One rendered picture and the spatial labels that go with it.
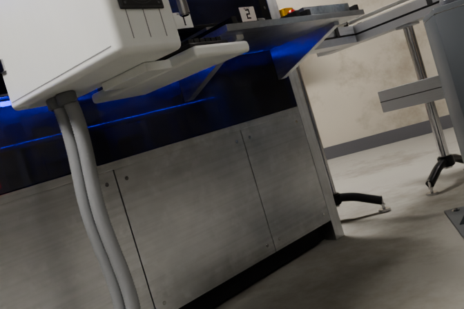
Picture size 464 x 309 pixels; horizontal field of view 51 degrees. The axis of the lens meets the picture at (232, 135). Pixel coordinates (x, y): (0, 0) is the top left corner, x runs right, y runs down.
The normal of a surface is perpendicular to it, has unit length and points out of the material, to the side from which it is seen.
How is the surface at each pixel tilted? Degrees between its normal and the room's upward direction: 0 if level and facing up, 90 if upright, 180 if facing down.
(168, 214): 90
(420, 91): 90
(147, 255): 90
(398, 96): 90
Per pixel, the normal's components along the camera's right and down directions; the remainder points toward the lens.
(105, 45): -0.63, 0.21
